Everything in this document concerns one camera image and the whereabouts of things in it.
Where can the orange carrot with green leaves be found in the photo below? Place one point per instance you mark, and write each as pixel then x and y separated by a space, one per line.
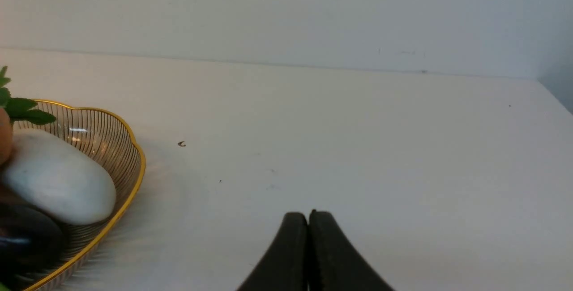
pixel 13 109

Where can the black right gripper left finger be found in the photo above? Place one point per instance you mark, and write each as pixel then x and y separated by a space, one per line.
pixel 282 268

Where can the dark purple eggplant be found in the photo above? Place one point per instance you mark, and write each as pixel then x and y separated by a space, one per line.
pixel 29 240

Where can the white radish vegetable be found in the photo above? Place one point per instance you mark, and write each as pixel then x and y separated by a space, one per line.
pixel 58 179

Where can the gold wire basket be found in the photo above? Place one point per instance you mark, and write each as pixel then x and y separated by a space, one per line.
pixel 108 140

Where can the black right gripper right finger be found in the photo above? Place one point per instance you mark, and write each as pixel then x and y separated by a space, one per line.
pixel 334 263

